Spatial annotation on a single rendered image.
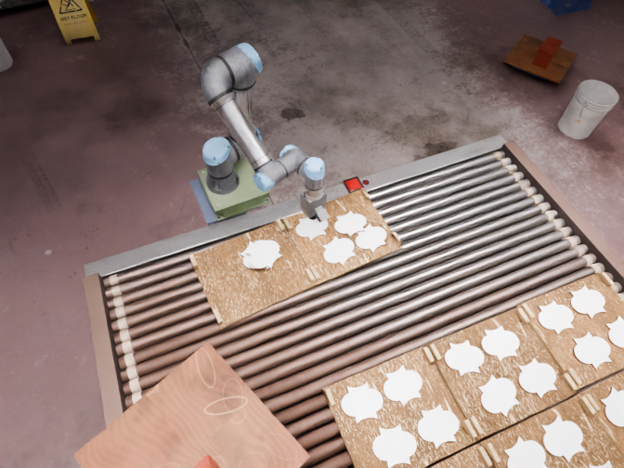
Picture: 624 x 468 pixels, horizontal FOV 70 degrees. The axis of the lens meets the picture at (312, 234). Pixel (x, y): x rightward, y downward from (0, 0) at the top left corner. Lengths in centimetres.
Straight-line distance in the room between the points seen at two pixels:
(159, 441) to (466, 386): 104
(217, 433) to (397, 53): 379
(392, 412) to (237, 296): 71
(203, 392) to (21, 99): 346
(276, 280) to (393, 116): 238
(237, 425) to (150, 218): 202
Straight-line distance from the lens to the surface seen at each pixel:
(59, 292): 318
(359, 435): 163
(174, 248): 197
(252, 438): 152
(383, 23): 495
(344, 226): 193
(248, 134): 161
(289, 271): 182
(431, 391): 171
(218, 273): 184
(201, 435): 154
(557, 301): 203
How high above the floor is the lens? 253
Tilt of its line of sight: 57 degrees down
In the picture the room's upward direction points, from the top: 3 degrees clockwise
